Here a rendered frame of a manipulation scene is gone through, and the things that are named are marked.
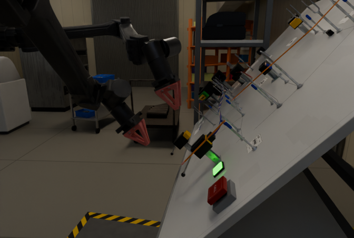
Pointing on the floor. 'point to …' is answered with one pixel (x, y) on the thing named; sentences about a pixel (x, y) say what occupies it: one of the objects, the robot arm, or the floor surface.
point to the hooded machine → (12, 98)
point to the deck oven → (48, 80)
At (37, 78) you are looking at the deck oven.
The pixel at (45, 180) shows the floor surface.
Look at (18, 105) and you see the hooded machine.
